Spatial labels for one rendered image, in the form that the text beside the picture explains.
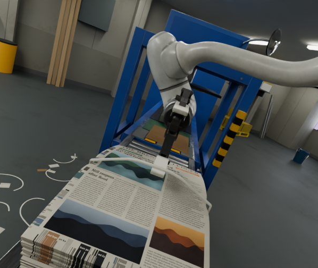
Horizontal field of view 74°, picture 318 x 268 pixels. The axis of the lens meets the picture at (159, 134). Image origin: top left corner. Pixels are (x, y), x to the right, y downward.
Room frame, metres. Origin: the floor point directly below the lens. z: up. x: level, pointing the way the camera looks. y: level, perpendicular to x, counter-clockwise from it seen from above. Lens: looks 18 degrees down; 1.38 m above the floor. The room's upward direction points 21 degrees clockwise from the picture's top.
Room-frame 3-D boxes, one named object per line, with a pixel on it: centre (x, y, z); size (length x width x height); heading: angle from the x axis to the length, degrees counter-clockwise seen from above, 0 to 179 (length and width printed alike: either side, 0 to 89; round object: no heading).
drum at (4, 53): (4.58, 3.81, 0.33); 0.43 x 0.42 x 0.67; 31
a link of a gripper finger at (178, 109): (0.43, -0.02, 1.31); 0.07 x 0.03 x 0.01; 178
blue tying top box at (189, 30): (1.90, -0.07, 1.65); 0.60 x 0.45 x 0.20; 88
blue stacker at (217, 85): (4.62, -0.22, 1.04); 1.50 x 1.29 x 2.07; 178
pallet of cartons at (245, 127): (7.93, -2.46, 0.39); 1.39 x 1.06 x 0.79; 121
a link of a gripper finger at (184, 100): (0.45, -0.02, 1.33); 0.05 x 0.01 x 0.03; 178
